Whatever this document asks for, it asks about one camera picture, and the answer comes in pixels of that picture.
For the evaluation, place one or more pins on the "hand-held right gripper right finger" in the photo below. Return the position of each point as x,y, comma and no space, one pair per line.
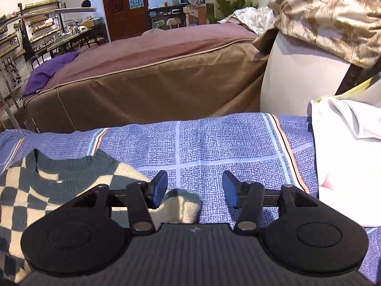
230,188

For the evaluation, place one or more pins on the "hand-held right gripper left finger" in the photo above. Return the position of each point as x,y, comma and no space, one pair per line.
159,188

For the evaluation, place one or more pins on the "green and cream checkered sweater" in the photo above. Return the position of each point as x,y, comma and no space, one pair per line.
44,178

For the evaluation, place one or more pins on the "blue plaid bed sheet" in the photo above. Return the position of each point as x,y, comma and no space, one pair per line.
226,143

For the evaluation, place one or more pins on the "brown covered bed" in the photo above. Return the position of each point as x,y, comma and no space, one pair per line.
148,74

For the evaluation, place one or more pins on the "white cloth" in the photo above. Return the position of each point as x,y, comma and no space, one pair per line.
345,143

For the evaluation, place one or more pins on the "white pillow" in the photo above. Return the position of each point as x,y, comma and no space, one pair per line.
294,77

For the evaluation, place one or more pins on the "purple cloth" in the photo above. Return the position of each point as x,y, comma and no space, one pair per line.
44,73

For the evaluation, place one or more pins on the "pale yellow cloth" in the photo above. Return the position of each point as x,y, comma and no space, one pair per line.
364,88

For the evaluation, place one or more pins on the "cluttered work table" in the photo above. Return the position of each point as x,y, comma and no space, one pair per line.
77,37

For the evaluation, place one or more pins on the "white patterned bedding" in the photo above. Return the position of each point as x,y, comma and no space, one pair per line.
253,18

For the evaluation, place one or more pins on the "dark wooden cabinet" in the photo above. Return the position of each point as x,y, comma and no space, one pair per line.
162,15

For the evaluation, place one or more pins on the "green potted plant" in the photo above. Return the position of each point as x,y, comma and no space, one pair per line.
229,7

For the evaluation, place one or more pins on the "red-brown wooden door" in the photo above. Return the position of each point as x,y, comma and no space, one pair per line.
125,6

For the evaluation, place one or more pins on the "beige floral cloth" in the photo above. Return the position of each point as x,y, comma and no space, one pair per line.
330,9

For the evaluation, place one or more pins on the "wall display rack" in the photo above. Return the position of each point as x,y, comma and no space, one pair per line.
29,35

